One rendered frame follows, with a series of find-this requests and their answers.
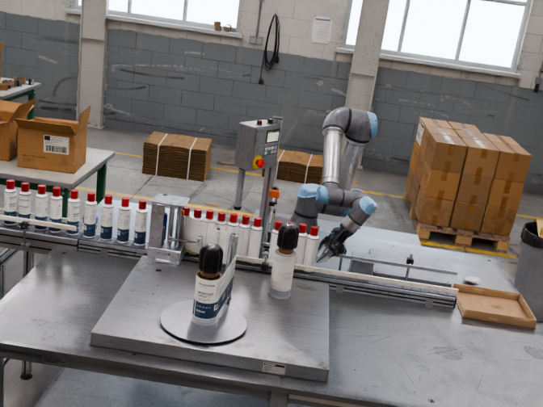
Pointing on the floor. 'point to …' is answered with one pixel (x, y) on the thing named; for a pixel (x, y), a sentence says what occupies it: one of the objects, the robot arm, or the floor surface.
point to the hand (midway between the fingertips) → (318, 259)
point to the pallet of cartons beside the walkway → (465, 183)
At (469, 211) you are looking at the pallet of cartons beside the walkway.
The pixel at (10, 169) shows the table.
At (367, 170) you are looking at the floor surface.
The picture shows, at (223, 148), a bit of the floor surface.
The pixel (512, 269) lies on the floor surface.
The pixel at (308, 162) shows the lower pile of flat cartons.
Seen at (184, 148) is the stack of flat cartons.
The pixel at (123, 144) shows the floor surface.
